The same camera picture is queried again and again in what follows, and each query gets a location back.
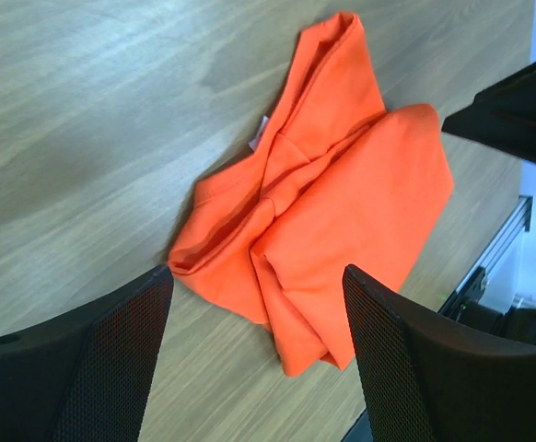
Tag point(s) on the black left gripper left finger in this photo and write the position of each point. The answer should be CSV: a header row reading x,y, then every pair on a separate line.
x,y
86,375

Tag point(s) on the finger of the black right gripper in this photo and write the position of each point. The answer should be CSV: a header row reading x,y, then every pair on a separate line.
x,y
502,116

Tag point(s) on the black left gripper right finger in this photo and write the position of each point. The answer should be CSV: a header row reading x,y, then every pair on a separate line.
x,y
428,378

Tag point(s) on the orange t shirt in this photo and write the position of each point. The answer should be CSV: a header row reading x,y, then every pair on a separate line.
x,y
335,179

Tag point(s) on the aluminium frame rail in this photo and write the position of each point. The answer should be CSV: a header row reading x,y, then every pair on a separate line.
x,y
492,280

